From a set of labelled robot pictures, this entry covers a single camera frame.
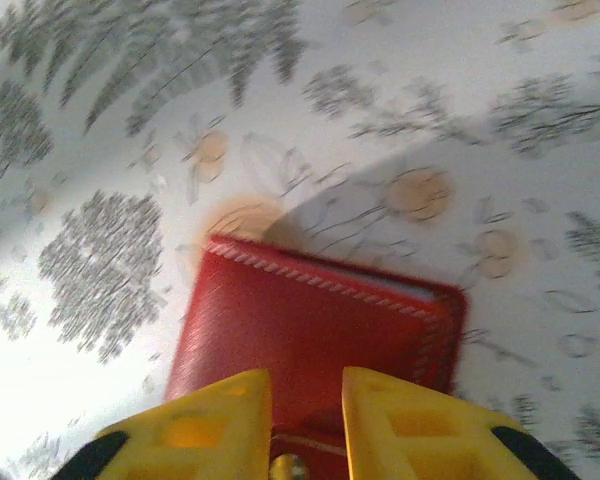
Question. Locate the red leather card holder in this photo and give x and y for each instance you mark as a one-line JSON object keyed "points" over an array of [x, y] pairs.
{"points": [[305, 330]]}

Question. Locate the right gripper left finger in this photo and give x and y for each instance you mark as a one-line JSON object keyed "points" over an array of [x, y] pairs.
{"points": [[205, 435]]}

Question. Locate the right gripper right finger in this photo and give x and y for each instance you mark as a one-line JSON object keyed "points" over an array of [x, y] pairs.
{"points": [[420, 435]]}

